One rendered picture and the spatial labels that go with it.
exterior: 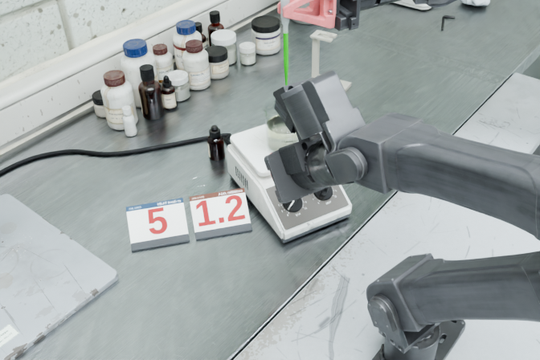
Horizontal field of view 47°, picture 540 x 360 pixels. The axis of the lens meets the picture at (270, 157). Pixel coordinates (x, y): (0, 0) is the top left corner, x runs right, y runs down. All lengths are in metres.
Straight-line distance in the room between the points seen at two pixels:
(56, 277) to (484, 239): 0.65
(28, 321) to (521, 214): 0.65
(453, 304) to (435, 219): 0.38
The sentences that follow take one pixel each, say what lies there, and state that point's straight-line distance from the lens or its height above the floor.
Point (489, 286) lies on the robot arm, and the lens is 0.62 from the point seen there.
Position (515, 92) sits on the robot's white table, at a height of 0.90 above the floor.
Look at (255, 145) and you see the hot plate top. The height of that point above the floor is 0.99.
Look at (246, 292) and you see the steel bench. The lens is 0.90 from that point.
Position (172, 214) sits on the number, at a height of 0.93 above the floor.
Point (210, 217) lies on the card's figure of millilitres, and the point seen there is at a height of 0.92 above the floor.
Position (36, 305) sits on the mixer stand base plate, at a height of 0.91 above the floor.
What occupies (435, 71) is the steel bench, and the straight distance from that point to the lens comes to 1.43.
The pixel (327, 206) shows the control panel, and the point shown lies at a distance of 0.97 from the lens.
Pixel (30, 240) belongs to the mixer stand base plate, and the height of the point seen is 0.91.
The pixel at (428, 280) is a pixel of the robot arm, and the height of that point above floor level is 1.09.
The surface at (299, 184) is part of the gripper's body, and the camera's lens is 0.78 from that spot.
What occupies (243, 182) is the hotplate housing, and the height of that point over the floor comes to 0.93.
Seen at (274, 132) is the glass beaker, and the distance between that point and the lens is 0.96.
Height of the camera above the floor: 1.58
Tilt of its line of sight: 37 degrees down
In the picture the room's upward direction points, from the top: 2 degrees counter-clockwise
